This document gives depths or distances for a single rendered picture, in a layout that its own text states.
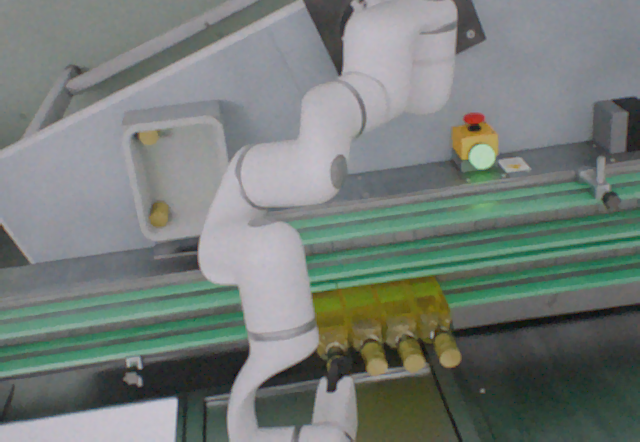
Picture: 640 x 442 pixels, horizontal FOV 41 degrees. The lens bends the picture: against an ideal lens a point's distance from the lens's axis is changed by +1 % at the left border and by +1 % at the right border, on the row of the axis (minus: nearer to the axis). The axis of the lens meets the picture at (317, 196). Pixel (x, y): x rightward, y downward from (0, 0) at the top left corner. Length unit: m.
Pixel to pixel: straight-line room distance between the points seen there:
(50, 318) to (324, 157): 0.71
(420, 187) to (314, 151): 0.57
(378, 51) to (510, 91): 0.57
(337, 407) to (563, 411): 0.47
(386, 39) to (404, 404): 0.65
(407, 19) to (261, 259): 0.38
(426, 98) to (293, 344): 0.43
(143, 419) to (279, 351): 0.57
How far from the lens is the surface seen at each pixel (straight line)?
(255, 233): 0.98
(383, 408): 1.46
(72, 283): 1.60
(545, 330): 1.70
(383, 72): 1.12
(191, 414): 1.50
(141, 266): 1.60
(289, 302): 0.98
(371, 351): 1.34
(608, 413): 1.52
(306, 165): 0.99
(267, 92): 1.54
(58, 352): 1.59
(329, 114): 1.02
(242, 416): 1.06
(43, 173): 1.63
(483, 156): 1.55
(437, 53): 1.21
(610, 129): 1.64
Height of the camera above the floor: 2.22
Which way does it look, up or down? 65 degrees down
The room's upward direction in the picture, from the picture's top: 165 degrees clockwise
